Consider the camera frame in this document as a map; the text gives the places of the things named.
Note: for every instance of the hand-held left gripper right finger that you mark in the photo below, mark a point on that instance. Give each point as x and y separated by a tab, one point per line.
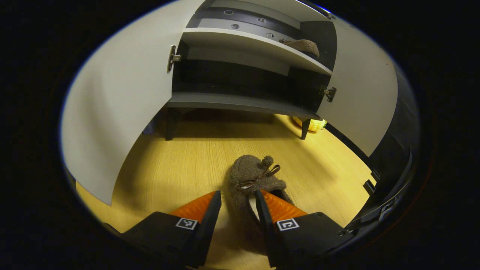
264	225

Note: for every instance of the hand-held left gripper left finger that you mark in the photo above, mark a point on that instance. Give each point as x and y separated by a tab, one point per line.
208	225

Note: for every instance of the brown fuzzy shoe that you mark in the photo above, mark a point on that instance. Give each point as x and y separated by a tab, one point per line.
303	45
245	176

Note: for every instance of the white cabinet door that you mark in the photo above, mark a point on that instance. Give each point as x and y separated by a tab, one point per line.
123	93
360	86

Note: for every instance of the white shoe cabinet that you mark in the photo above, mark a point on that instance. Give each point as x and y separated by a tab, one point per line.
240	67

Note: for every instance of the dark cabinet leg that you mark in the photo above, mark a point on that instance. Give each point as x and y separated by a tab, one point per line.
305	129
171	125

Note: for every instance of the dark grey cabinet shelf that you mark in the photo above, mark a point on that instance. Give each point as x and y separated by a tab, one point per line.
240	102

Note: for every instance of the metal door hinge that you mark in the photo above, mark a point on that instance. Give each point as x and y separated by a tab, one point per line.
330	93
172	58

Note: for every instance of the white cabinet shelf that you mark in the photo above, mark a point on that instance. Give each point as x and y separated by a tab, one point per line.
247	41
292	7

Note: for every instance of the yellow object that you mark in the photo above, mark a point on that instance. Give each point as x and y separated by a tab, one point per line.
317	124

